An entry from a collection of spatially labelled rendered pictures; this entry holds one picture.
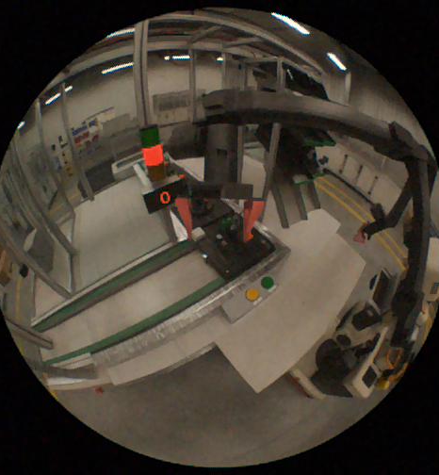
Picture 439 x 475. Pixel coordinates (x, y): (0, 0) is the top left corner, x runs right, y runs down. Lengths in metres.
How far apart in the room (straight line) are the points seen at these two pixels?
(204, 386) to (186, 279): 1.10
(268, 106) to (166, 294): 0.62
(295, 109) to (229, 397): 1.63
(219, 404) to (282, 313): 1.11
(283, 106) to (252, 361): 0.69
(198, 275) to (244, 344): 0.31
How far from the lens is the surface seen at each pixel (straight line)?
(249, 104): 0.29
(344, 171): 4.57
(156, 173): 0.45
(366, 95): 9.26
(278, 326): 0.66
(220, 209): 0.78
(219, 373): 1.49
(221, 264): 0.59
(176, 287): 0.62
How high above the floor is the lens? 1.47
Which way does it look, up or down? 50 degrees down
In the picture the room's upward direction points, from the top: straight up
